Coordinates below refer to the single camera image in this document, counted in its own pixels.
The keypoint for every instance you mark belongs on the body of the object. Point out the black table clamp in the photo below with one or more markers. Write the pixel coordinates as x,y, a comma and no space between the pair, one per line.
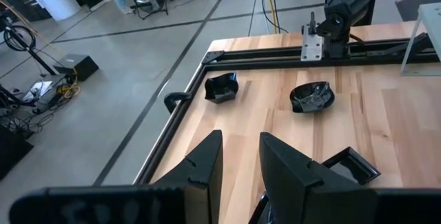
172,98

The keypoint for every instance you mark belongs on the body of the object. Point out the black floor box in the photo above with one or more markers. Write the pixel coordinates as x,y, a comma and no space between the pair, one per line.
77,67

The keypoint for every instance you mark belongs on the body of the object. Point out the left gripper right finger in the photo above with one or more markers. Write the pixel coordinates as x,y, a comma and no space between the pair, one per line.
293,189

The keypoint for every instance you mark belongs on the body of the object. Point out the black tripod stand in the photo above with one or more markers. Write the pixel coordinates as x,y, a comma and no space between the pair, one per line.
38,58

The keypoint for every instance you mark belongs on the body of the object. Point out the black rectangular mini plate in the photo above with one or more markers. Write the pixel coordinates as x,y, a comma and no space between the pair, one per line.
361,170

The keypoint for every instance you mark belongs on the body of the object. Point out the black wavy square mini plate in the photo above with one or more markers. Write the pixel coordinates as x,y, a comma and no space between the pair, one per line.
220,89

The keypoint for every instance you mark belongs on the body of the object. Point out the black oval mini plate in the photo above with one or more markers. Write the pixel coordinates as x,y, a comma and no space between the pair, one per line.
311,98

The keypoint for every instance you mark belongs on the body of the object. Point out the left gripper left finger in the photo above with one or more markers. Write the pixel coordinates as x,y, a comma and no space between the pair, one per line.
203,172

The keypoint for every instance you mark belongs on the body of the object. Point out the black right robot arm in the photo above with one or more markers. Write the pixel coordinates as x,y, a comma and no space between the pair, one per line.
341,7

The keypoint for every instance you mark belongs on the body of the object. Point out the green perforated metal shelf riser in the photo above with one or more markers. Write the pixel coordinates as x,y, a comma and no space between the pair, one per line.
432,17

